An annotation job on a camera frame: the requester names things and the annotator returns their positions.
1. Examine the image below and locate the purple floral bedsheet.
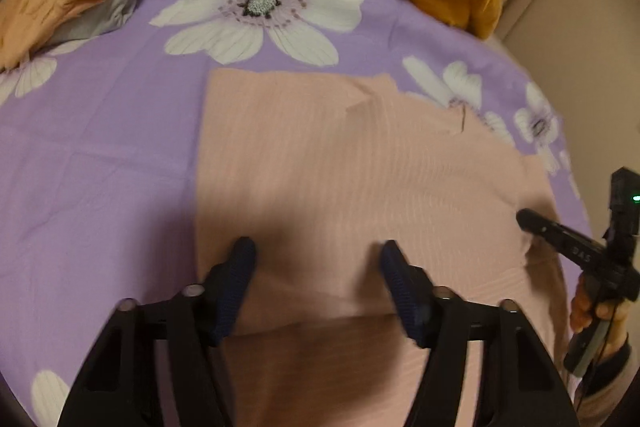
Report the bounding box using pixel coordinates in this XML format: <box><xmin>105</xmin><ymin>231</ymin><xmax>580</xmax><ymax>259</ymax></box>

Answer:
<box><xmin>0</xmin><ymin>0</ymin><xmax>593</xmax><ymax>427</ymax></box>

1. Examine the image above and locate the orange cushion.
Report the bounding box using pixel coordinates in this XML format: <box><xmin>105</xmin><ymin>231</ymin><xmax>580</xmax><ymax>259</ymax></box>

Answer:
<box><xmin>406</xmin><ymin>0</ymin><xmax>503</xmax><ymax>40</ymax></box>

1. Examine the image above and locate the pink striped garment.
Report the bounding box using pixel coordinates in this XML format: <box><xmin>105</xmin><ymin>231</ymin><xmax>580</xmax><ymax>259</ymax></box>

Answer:
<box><xmin>195</xmin><ymin>69</ymin><xmax>583</xmax><ymax>427</ymax></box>

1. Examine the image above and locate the thin black cable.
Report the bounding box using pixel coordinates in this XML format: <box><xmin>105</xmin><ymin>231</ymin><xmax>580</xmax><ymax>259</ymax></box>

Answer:
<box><xmin>575</xmin><ymin>304</ymin><xmax>618</xmax><ymax>410</ymax></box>

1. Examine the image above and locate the beige upholstered headboard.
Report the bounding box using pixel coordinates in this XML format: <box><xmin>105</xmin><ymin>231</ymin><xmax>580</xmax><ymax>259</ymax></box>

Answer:
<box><xmin>470</xmin><ymin>0</ymin><xmax>640</xmax><ymax>218</ymax></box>

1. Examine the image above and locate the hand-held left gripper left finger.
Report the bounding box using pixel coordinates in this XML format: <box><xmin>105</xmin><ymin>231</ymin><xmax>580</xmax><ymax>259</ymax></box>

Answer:
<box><xmin>57</xmin><ymin>236</ymin><xmax>258</xmax><ymax>427</ymax></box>

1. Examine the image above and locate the person's right forearm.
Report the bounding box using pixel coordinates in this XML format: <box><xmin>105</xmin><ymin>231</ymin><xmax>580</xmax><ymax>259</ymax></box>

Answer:
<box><xmin>575</xmin><ymin>342</ymin><xmax>640</xmax><ymax>415</ymax></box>

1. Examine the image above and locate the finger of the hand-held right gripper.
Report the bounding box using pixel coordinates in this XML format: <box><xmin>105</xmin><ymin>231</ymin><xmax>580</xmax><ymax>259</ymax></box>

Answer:
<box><xmin>516</xmin><ymin>208</ymin><xmax>572</xmax><ymax>254</ymax></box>

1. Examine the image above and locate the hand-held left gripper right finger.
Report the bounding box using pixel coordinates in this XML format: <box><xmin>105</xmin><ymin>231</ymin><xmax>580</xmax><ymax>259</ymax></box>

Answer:
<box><xmin>379</xmin><ymin>239</ymin><xmax>581</xmax><ymax>427</ymax></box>

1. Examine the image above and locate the person's right hand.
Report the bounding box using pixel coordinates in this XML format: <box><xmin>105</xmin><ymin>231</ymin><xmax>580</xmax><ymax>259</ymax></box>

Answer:
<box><xmin>570</xmin><ymin>277</ymin><xmax>631</xmax><ymax>363</ymax></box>

